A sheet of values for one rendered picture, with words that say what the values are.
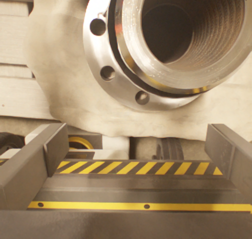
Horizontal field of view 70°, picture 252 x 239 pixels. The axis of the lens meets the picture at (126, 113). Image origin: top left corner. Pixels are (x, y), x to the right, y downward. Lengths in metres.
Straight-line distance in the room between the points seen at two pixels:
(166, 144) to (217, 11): 0.34
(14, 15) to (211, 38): 0.40
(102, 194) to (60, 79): 0.25
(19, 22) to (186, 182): 0.42
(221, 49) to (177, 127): 0.26
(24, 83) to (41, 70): 0.06
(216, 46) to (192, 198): 0.21
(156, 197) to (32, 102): 0.33
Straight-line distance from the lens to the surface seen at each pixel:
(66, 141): 0.17
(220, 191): 0.31
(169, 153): 0.46
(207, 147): 0.17
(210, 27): 0.22
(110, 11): 0.19
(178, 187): 0.29
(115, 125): 0.37
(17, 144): 0.66
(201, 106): 0.40
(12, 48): 0.47
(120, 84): 0.34
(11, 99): 0.49
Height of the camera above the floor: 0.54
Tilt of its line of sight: 73 degrees down
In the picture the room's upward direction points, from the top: 175 degrees counter-clockwise
